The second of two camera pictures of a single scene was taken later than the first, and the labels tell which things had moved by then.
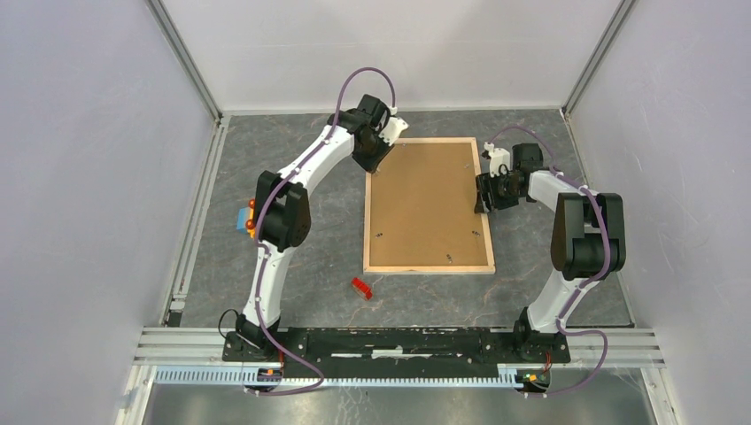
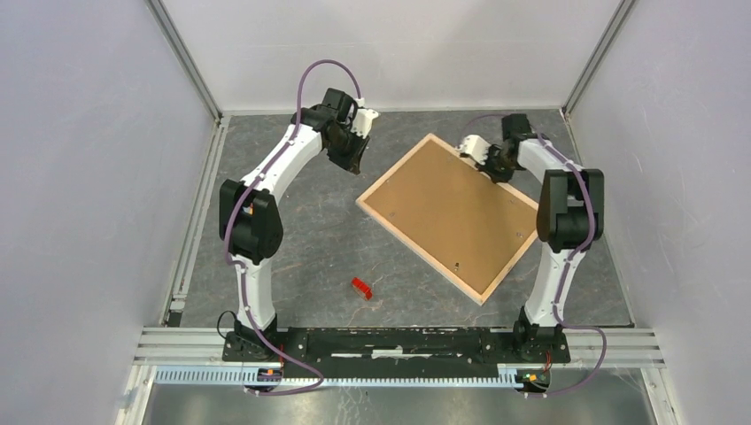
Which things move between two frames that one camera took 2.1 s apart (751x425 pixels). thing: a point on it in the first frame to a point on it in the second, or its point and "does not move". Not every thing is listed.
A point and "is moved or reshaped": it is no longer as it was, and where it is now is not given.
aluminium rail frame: x=620 y=347 does not move
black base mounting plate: x=396 y=348 does not move
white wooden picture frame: x=419 y=210 is moved or reshaped
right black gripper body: x=501 y=189 to x=496 y=166
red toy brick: x=363 y=289 does not move
